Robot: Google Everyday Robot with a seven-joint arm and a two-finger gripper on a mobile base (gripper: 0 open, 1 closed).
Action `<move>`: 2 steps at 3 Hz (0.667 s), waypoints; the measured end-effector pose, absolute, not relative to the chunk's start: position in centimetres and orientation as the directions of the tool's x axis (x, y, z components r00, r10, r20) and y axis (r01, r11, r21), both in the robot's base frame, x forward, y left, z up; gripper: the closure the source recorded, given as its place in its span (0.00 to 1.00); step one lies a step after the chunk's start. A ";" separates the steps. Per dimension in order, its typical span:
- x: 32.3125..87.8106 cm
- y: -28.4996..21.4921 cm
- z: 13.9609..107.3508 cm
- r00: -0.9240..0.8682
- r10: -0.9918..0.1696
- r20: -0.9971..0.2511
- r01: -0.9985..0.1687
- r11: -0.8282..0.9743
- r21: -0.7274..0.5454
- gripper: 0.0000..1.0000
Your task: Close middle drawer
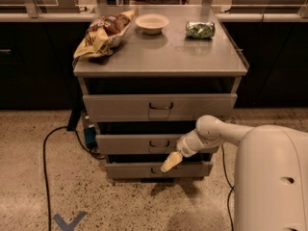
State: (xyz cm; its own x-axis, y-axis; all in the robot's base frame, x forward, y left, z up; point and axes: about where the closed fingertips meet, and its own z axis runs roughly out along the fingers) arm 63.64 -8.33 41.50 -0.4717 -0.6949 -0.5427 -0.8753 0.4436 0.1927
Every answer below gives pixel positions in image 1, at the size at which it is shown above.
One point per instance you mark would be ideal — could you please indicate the black counter cabinets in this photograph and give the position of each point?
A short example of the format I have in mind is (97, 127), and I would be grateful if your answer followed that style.
(36, 64)

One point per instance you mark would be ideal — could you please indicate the yellow brown chip bag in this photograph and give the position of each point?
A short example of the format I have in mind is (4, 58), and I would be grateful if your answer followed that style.
(104, 34)

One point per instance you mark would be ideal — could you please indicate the grey top drawer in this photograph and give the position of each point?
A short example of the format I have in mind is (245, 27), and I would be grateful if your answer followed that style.
(157, 107)

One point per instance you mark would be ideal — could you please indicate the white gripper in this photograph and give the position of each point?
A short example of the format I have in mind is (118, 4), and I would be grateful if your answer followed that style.
(185, 147)

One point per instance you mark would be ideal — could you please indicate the grey drawer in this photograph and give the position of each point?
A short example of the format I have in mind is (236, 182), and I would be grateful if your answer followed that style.
(157, 107)
(137, 144)
(153, 170)

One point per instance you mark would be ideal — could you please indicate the white paper bowl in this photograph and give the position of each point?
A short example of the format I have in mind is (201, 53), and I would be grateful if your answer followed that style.
(152, 23)

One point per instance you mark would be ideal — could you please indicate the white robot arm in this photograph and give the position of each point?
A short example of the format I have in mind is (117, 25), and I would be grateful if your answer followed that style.
(271, 171)

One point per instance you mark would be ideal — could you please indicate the grey metal drawer cabinet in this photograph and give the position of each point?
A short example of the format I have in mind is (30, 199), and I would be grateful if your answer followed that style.
(167, 63)

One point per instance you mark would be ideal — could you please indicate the green snack bag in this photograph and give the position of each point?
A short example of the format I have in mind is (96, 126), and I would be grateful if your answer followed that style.
(200, 30)

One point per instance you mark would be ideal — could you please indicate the blue power box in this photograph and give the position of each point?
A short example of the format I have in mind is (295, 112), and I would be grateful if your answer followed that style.
(89, 131)

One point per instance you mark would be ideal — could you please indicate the grey bottom drawer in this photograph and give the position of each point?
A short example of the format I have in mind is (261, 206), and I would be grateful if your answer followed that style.
(153, 170)

